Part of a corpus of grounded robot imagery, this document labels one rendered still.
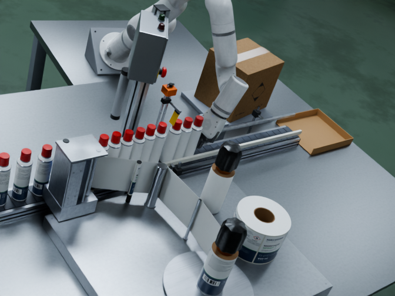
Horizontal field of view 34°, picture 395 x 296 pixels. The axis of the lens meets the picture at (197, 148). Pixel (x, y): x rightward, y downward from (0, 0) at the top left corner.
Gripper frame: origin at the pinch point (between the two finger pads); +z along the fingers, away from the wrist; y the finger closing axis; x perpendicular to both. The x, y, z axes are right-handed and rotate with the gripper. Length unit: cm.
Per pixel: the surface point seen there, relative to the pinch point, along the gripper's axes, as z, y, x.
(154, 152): 6.3, 1.5, -23.6
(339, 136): -21, 6, 89
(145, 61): -27, -2, -50
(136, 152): 7.1, 2.4, -33.8
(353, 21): -55, -221, 426
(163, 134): -2.0, 1.5, -24.8
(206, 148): 3.2, -2.4, 9.7
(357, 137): 7, -60, 258
